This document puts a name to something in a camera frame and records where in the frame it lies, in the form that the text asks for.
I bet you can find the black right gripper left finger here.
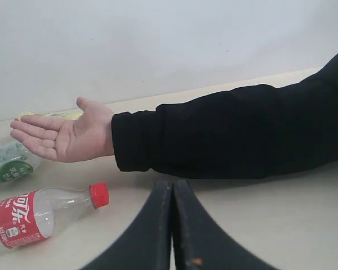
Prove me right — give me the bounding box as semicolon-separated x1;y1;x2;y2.
83;181;173;270

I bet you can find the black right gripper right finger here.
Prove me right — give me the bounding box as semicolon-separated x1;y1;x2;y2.
173;180;273;270

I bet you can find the clear cola bottle red label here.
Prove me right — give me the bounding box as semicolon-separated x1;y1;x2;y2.
0;183;109;255

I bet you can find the yellow drink bottle red cap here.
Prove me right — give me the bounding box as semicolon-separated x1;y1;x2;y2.
14;111;83;121

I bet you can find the white green label bottle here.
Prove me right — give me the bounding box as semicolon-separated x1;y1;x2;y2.
0;141;42;185

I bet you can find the forearm in black sleeve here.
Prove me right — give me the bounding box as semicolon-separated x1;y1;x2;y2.
112;54;338;179

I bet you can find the person's open bare hand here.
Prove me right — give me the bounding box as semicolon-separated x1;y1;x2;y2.
10;97;114;163

